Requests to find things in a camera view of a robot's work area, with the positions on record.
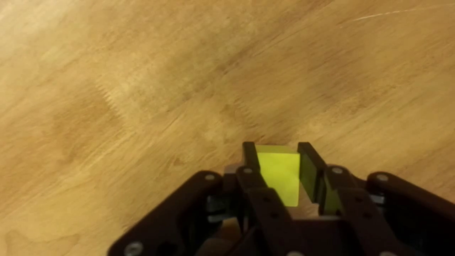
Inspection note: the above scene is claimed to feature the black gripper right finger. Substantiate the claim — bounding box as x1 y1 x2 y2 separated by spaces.
297 140 455 256

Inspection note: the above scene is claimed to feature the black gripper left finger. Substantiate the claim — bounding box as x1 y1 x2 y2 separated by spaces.
107 140 297 256

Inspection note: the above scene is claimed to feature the yellow cube block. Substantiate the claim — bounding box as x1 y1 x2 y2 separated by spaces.
255 143 302 207

